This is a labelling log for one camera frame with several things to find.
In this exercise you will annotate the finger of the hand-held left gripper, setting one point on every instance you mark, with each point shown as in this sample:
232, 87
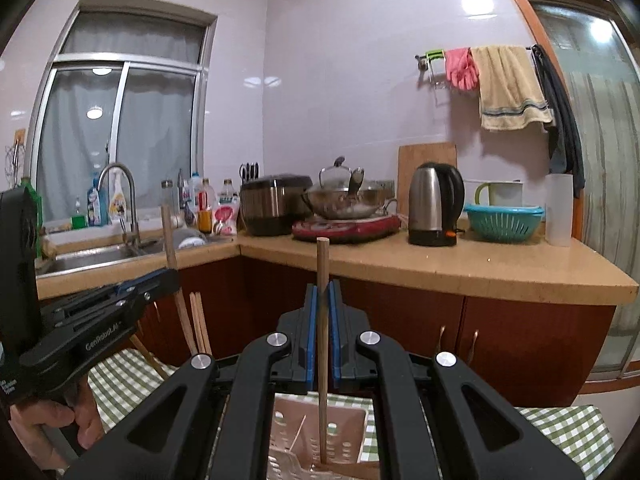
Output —
150, 278
145, 297

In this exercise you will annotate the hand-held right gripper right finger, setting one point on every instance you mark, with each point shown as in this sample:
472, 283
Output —
336, 330

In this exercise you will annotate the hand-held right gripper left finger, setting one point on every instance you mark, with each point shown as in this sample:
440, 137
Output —
311, 330

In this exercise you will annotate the long wooden chopstick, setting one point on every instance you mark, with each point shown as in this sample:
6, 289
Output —
196, 320
170, 245
203, 320
323, 270
149, 357

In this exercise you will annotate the pink perforated utensil holder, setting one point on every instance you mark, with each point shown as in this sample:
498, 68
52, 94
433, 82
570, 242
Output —
345, 425

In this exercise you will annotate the person's left hand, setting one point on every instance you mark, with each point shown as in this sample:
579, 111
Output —
50, 420

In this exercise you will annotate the grey bowl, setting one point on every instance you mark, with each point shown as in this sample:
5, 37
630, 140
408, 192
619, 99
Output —
192, 242

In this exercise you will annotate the tall steel faucet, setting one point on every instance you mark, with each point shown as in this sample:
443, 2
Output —
132, 220

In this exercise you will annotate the stainless steel sink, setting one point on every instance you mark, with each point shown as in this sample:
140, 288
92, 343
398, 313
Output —
85, 255

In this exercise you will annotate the red label oil bottle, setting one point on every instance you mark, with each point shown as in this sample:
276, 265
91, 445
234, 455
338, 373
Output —
205, 215

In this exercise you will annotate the white spray bottle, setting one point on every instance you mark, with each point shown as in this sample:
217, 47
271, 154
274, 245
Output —
117, 200

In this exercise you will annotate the clear glass jar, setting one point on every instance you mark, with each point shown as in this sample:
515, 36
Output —
166, 192

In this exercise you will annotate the blue dish soap bottle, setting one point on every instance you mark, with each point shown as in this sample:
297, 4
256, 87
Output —
94, 207

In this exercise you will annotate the green pump soap bottle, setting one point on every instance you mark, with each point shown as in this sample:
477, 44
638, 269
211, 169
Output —
79, 220

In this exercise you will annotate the pink white pouch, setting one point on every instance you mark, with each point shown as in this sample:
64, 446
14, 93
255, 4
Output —
226, 217

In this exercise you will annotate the red induction cooker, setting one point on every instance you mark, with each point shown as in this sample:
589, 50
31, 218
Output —
350, 230

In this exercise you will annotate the dark rice cooker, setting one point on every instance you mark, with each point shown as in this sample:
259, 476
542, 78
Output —
275, 205

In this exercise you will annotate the beige kitchen countertop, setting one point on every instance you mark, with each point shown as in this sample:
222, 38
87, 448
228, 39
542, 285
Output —
450, 265

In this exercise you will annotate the steel wok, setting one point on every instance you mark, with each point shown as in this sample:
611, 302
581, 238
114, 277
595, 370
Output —
370, 200

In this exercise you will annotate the aluminium sliding window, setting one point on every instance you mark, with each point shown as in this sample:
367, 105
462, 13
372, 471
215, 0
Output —
150, 135

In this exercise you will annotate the knife block with knives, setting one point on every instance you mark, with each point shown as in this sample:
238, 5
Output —
248, 172

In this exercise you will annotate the glass wok lid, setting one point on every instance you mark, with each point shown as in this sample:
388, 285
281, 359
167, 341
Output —
332, 177

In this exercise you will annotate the steel electric kettle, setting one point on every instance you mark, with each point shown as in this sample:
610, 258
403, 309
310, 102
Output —
430, 200

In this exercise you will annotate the wooden cutting board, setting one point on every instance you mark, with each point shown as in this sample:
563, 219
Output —
425, 157

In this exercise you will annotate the teal plastic colander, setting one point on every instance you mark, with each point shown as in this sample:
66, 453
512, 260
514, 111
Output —
500, 222

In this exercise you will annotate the green checked tablecloth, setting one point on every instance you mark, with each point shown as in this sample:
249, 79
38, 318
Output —
565, 435

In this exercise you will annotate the translucent white container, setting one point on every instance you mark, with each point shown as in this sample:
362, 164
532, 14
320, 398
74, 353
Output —
557, 210

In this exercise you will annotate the metal towel rack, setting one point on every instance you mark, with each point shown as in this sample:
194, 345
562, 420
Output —
425, 62

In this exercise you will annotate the pink rubber glove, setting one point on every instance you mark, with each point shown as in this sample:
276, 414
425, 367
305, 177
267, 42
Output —
460, 70

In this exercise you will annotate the green plastic clip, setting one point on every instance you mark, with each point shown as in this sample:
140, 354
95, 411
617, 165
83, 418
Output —
435, 54

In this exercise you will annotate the beige striped towel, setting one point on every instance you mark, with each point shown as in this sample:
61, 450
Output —
505, 90

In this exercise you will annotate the dark hanging cloth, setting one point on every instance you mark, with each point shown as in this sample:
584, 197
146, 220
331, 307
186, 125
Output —
565, 135

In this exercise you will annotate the frosted glass door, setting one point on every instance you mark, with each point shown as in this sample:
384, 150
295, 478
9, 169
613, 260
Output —
600, 110

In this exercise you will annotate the beige wall hook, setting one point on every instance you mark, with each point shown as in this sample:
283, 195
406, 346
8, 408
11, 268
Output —
19, 135

